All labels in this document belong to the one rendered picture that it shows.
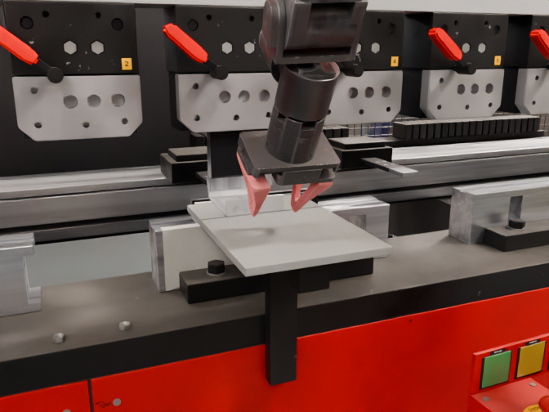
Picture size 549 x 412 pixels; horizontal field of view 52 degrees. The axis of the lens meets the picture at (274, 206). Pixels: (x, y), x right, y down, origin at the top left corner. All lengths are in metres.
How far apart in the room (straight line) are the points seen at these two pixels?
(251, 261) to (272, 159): 0.11
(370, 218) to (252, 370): 0.32
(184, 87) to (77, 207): 0.38
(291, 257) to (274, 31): 0.24
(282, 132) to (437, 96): 0.42
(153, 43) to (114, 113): 0.57
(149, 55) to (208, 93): 0.55
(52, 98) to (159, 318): 0.31
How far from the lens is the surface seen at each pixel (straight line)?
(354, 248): 0.65
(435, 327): 0.93
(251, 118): 0.80
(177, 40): 0.73
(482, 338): 1.01
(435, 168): 1.33
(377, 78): 0.88
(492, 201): 1.09
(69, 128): 0.75
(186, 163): 1.02
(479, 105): 1.00
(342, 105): 0.86
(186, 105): 0.77
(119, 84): 0.75
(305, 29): 0.51
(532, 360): 0.87
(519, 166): 1.50
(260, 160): 0.60
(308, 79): 0.55
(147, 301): 0.82
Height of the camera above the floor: 1.22
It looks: 16 degrees down
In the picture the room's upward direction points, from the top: straight up
